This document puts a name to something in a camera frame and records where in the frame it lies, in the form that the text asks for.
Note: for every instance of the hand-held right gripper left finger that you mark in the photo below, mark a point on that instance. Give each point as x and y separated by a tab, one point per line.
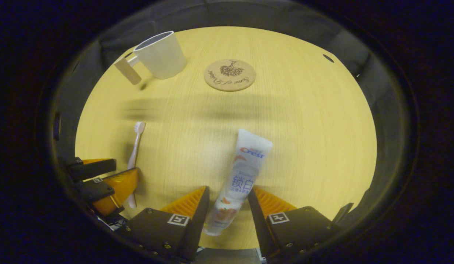
197	223

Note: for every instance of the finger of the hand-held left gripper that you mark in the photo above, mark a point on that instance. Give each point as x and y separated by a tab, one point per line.
93	168
98	190

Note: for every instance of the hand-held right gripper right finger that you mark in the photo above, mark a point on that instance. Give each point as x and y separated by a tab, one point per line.
258	223

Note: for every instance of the white toothbrush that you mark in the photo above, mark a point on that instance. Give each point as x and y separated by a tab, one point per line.
135	146

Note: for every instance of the white toothpaste tube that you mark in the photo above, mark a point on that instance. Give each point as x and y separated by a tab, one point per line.
245	172

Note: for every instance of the round cork coaster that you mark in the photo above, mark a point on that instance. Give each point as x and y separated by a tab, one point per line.
230	75

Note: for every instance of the light wooden desktop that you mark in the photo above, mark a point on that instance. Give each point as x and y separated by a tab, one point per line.
304	128

